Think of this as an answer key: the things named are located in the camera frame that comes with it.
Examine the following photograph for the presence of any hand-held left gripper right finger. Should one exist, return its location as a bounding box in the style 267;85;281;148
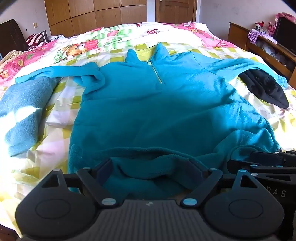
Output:
181;159;264;208

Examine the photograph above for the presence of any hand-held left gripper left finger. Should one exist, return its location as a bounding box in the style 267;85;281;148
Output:
40;158;118;208

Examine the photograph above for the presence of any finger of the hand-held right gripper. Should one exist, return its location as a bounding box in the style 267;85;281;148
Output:
228;150;296;165
248;164;296;184

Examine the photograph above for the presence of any teal fleece pullover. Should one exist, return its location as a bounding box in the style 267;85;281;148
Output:
15;42;288;201

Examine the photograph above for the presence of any printed checkered quilt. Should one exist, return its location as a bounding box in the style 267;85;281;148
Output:
0;21;296;232

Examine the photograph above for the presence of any black garment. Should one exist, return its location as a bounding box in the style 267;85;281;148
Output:
238;69;290;109

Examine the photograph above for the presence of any light blue fleece garment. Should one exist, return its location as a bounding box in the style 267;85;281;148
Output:
0;75;61;158

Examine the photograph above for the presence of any purple cloth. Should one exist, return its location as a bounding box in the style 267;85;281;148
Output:
247;30;277;44

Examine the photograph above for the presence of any black television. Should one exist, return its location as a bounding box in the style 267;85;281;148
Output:
273;16;296;56

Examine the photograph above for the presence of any wooden television cabinet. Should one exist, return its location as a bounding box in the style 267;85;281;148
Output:
228;22;296;89

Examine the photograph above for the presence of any pink cloth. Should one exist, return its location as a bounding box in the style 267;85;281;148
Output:
268;13;296;35

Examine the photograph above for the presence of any cream pillow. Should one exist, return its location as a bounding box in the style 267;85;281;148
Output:
0;50;24;63

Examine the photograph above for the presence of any red white striped cloth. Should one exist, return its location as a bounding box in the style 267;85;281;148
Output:
25;33;45;48

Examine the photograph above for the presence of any wooden wardrobe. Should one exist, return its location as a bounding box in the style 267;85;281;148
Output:
44;0;148;37

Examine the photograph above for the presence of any wooden door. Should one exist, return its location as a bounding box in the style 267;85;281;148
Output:
155;0;198;24

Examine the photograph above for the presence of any cartoon print quilt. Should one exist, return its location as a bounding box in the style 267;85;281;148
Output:
0;19;29;58

